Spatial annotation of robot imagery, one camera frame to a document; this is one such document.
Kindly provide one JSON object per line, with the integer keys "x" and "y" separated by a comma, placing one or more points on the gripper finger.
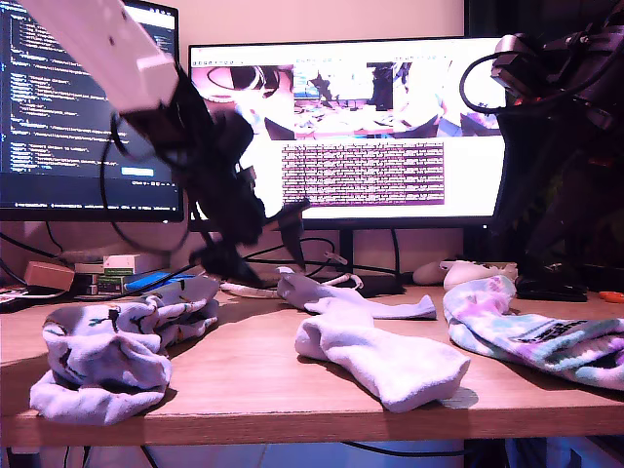
{"x": 570, "y": 205}
{"x": 295, "y": 229}
{"x": 531, "y": 156}
{"x": 229, "y": 265}

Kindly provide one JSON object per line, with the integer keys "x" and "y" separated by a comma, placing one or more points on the pale blue bird-print sock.
{"x": 185, "y": 297}
{"x": 102, "y": 400}

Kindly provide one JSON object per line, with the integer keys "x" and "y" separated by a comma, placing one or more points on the plain white sock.
{"x": 400, "y": 370}
{"x": 312, "y": 290}

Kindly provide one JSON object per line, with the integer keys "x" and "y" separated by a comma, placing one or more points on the pastel tie-dye sock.
{"x": 599, "y": 380}
{"x": 536, "y": 331}

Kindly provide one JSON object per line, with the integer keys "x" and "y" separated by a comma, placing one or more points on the small white connector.
{"x": 336, "y": 258}

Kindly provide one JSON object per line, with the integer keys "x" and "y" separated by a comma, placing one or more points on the green potted plant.
{"x": 612, "y": 244}

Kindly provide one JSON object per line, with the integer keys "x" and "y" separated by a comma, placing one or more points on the bright screen monitor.
{"x": 468, "y": 185}

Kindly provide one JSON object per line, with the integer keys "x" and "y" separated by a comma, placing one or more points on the grey flat box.
{"x": 153, "y": 261}

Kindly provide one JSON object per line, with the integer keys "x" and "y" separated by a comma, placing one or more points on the blue pouch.
{"x": 146, "y": 282}

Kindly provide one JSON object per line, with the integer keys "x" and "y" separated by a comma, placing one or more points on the black flat case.
{"x": 551, "y": 291}

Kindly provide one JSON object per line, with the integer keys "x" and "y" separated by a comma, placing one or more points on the small orange object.
{"x": 612, "y": 297}

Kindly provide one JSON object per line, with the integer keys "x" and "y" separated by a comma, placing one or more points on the white box with green label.
{"x": 119, "y": 265}

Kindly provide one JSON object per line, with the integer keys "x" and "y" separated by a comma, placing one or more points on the white game controller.
{"x": 463, "y": 275}

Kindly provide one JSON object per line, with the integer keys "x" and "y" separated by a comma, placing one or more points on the stack of small boxes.
{"x": 100, "y": 285}

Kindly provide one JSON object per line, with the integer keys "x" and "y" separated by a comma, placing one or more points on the white rounded object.
{"x": 429, "y": 275}

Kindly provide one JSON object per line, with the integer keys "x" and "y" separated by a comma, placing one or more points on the small tan box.
{"x": 49, "y": 277}

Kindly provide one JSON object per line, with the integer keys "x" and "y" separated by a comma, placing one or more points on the dark code monitor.
{"x": 49, "y": 185}

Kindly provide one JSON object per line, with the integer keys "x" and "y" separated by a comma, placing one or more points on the dark printed mat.
{"x": 19, "y": 301}

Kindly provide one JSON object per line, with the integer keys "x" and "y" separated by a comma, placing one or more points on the arm camera box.
{"x": 246, "y": 179}
{"x": 512, "y": 63}

